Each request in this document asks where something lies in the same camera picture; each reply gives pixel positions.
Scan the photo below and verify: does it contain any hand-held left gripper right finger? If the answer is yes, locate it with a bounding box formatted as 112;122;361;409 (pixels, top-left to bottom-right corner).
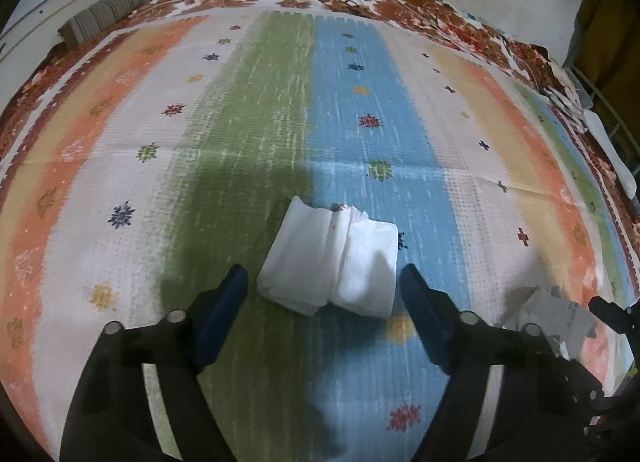
399;263;602;462

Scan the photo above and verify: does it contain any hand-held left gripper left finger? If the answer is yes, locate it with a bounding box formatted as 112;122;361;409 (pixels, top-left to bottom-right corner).
59;263;249;462

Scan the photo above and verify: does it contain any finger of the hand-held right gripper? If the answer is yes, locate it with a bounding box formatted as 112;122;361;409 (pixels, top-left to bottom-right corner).
582;382;640;443
587;295;640;338

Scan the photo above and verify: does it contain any white tissue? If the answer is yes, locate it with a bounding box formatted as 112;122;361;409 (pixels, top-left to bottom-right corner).
256;195;399;319

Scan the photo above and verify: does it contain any striped colourful mat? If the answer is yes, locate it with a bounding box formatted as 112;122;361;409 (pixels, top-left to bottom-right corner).
0;9;640;462

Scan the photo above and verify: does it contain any white crumpled cloth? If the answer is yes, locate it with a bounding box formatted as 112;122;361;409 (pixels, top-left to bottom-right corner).
545;62;596;133

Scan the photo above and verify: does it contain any yellow cloth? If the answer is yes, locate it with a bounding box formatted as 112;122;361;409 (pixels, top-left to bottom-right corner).
575;0;640;143

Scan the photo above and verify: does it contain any grey striped pillow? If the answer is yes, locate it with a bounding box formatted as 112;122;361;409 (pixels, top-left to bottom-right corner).
57;0;168;48

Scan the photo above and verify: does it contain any white panelled door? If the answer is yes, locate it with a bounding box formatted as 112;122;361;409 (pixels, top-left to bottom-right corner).
0;0;108;63

